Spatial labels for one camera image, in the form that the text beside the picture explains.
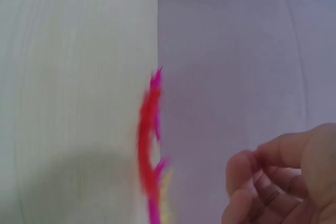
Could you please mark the person's right fingers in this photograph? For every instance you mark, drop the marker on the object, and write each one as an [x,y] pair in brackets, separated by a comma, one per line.
[244,176]

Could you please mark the person's right hand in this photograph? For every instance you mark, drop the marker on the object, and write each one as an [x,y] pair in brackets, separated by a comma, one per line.
[309,182]

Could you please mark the magenta fluffy feather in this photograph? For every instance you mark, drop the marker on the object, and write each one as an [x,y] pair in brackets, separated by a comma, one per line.
[156,82]

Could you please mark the red fluffy feather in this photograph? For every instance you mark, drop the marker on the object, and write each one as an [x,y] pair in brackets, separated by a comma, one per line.
[146,134]

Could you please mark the person's right thumb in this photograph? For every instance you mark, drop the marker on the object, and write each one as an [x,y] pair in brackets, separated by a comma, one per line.
[291,146]

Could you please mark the yellow fluffy feather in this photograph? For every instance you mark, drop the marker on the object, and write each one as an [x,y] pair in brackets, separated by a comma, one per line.
[167,208]

